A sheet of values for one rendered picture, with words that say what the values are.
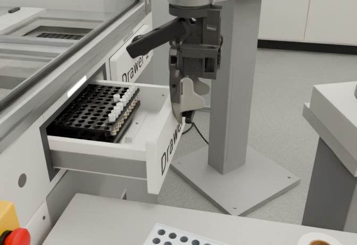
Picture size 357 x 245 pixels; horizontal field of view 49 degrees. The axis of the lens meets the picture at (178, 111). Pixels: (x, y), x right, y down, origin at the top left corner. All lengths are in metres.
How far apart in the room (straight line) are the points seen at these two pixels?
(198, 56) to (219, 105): 1.18
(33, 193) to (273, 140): 1.85
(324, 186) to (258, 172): 0.90
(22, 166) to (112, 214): 0.19
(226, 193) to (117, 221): 1.22
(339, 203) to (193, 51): 0.63
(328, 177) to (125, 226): 0.62
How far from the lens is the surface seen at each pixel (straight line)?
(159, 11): 2.45
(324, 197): 1.17
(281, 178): 2.03
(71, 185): 0.81
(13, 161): 0.62
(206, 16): 0.64
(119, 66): 0.94
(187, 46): 0.65
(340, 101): 1.01
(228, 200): 1.85
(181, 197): 1.91
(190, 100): 0.68
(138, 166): 0.66
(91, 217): 0.73
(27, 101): 0.63
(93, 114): 0.75
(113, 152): 0.66
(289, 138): 2.41
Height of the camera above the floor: 1.26
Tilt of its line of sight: 29 degrees down
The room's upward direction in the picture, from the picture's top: straight up
